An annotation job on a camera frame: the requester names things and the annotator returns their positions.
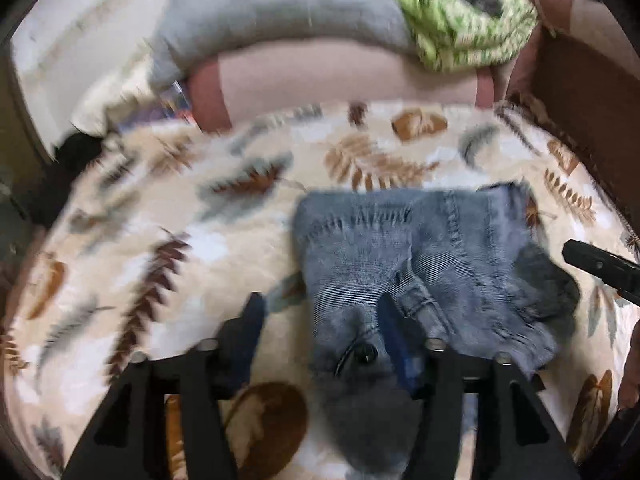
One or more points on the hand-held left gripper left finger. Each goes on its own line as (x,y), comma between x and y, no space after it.
(242,345)

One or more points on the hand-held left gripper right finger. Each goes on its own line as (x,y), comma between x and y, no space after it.
(397,345)

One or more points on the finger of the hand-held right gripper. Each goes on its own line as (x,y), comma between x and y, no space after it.
(600,265)

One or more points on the blue denim pants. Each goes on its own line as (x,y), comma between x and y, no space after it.
(360,260)

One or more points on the cream leaf print blanket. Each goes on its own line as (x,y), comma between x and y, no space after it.
(175,260)

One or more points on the brown bed board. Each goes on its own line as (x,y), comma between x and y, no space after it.
(585,100)

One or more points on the colourful plastic packet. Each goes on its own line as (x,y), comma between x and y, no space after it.
(172,105)

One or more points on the black cloth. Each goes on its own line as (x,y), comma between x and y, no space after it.
(80,147)

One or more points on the thin metal bangle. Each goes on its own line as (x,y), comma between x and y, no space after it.
(539,0)

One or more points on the green patterned cloth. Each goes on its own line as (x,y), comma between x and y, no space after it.
(450,35)

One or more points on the pink bolster pillow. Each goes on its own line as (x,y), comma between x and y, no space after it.
(340,75)

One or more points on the grey pillow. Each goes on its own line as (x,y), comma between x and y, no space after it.
(280,10)

